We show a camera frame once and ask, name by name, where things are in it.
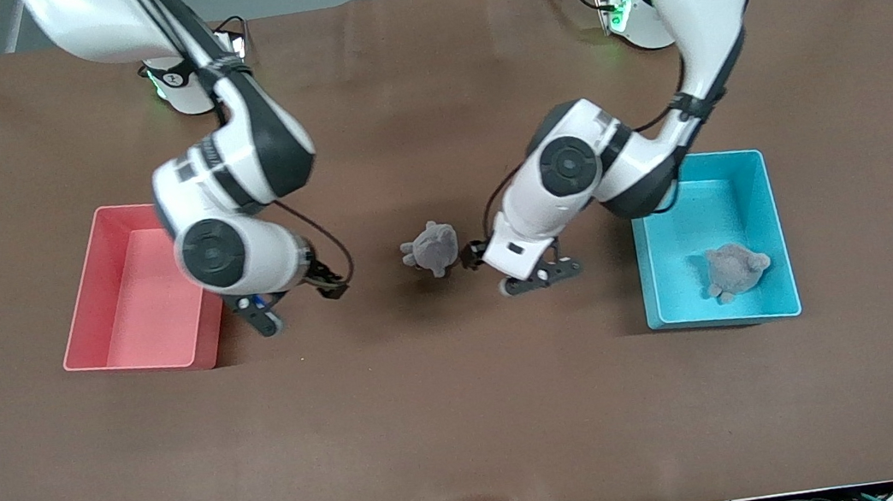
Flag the silver base connector panel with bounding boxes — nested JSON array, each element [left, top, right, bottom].
[[215, 27, 249, 62], [593, 0, 636, 38]]

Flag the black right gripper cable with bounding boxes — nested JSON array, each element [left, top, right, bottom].
[[121, 0, 357, 310]]

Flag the pink plastic box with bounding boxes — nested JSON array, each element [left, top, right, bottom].
[[44, 192, 234, 388]]

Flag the brown table mat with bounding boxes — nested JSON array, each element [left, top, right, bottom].
[[0, 0, 893, 501]]

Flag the small grey plush toy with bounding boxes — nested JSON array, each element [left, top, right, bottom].
[[397, 217, 464, 283]]

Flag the blue plastic box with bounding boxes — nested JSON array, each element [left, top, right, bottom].
[[622, 142, 804, 339]]

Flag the large grey plush toy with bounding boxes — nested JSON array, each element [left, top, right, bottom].
[[701, 238, 776, 307]]

